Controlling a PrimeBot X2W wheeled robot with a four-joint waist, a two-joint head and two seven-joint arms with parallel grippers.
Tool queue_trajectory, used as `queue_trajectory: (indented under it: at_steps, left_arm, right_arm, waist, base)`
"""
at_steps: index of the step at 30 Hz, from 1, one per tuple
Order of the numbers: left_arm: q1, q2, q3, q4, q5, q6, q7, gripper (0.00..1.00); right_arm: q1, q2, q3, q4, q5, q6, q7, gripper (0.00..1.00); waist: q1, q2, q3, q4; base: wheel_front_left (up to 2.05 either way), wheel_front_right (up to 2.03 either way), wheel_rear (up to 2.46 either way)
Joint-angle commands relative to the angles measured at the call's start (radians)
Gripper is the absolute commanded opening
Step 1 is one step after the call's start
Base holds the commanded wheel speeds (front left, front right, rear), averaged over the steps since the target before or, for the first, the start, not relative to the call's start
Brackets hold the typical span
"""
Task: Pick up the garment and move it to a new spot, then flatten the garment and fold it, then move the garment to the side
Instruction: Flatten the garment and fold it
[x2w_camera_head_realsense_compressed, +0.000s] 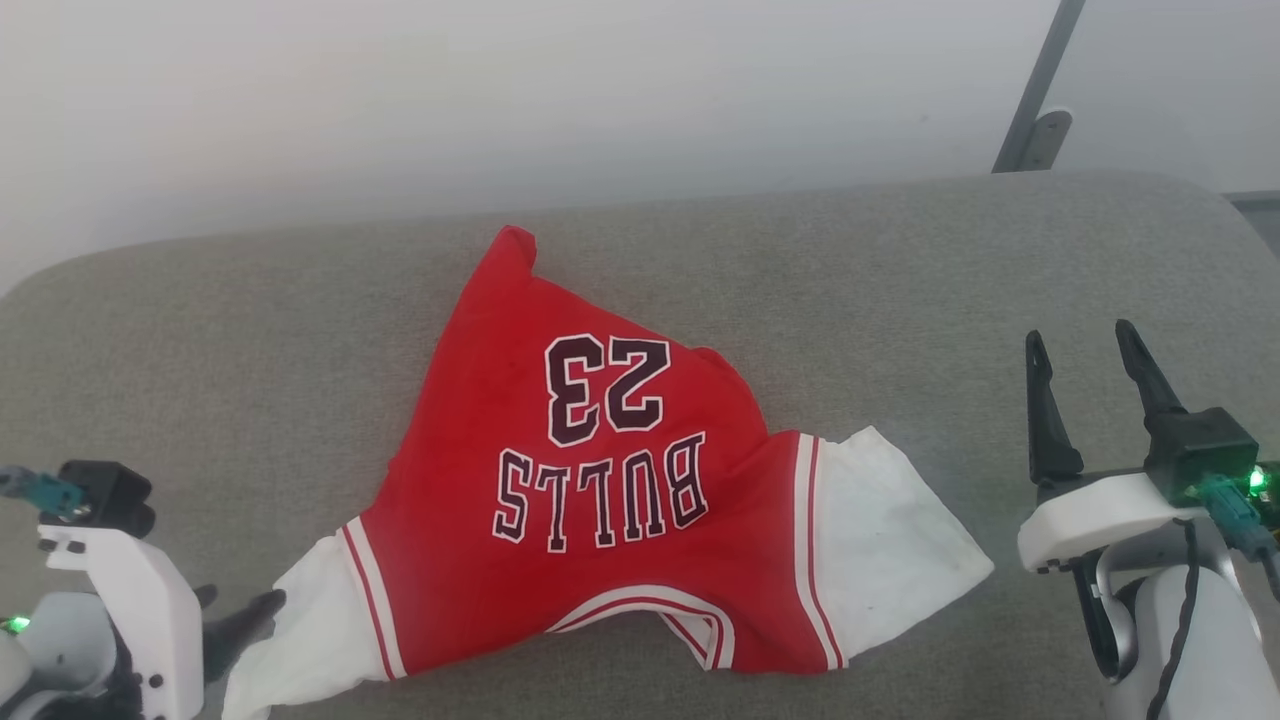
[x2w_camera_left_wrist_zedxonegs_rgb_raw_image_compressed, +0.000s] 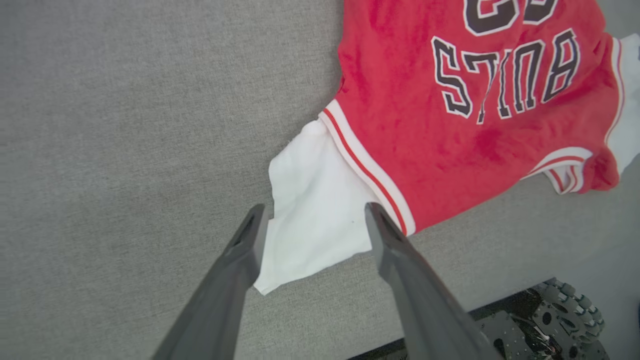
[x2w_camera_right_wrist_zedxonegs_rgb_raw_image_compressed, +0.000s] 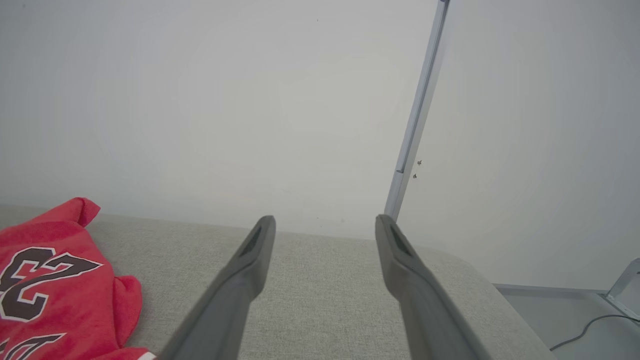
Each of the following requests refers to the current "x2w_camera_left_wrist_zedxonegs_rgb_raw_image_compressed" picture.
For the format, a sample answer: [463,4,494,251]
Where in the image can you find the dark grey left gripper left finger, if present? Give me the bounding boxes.
[152,203,270,360]

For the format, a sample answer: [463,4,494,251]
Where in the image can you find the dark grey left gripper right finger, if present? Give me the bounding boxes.
[365,202,504,360]

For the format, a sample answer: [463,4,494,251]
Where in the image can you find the red basketball jersey white trim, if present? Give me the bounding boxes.
[253,0,640,296]

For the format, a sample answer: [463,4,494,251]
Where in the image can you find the grey mecanum wheel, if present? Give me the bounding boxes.
[530,279,608,360]

